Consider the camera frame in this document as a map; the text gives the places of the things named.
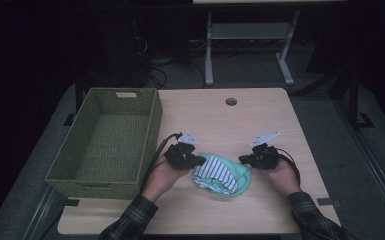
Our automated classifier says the person's left hand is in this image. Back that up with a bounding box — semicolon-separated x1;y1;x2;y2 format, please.
141;152;190;203

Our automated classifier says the tangle of floor cables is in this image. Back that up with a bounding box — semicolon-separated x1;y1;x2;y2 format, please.
131;34;208;90

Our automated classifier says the green woven basket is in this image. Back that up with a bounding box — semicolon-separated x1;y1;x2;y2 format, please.
44;87;164;201

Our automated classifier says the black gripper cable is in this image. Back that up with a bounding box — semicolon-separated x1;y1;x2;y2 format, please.
274;147;302;188
139;132;184;195

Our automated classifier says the grey metal stand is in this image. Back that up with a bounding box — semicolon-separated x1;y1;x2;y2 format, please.
204;9;302;88

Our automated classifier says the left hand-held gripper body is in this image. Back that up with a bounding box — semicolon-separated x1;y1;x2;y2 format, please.
164;130;202;171

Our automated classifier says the black tape strip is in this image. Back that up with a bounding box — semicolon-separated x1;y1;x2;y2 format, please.
63;197;81;208

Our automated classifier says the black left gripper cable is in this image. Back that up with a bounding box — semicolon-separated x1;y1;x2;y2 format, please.
139;132;184;195

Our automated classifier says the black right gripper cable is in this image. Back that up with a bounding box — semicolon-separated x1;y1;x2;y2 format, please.
274;147;302;188

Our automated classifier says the mint green garment striped lining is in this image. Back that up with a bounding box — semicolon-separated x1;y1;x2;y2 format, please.
191;151;253;198

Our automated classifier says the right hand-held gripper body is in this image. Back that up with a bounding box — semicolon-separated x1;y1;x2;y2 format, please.
248;130;282;171

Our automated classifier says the grey tape strip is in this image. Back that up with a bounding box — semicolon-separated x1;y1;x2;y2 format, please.
316;197;343;208

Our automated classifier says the aluminium floor rail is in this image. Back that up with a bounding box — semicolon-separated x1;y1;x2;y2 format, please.
22;183;68;240
335;98;385;232

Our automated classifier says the black floor stand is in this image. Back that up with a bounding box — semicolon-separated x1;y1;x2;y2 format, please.
345;70;376;132

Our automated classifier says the person's right hand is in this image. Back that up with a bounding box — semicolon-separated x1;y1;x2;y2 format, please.
267;155;303;198

